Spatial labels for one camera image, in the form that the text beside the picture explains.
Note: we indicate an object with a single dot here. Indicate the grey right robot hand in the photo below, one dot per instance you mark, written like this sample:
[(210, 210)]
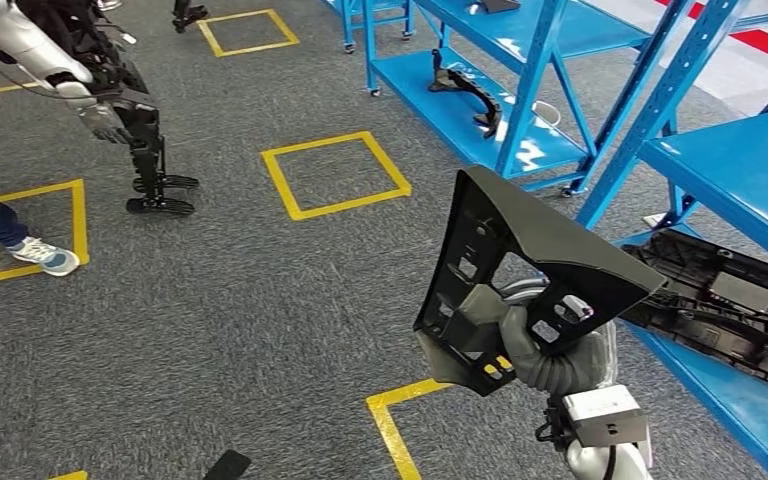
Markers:
[(480, 308)]

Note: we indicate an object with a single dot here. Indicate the black plastic panel part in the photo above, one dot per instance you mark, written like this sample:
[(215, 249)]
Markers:
[(556, 238)]

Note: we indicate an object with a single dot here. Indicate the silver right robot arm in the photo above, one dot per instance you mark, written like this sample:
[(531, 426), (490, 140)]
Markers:
[(556, 371)]

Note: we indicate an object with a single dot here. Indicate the curved black plastic part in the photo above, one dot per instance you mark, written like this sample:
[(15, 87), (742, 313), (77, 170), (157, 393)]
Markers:
[(483, 99)]

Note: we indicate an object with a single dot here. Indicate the black ribbed moulded part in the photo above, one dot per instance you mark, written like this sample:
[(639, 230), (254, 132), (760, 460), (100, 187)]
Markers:
[(708, 318)]

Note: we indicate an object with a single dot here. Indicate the large blue metal shelf rack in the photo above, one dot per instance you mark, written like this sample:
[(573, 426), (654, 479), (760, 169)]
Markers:
[(742, 172)]

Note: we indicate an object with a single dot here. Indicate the yellow floor tape square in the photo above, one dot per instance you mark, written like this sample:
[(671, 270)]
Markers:
[(69, 476), (80, 218), (351, 203), (0, 89)]

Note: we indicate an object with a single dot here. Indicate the black left robot foot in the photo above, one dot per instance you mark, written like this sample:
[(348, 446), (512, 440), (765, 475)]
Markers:
[(225, 466)]

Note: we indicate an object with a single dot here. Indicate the small blue metal rack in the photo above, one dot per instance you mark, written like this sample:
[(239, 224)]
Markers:
[(349, 26)]

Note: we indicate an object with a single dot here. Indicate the humanoid robot with black legs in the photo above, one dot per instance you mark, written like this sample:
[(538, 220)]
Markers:
[(145, 132)]

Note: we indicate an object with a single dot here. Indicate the black robot leg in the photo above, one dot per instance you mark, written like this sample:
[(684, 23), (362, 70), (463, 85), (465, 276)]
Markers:
[(188, 13)]

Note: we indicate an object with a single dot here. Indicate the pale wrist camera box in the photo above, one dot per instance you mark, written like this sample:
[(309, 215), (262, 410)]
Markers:
[(606, 417)]

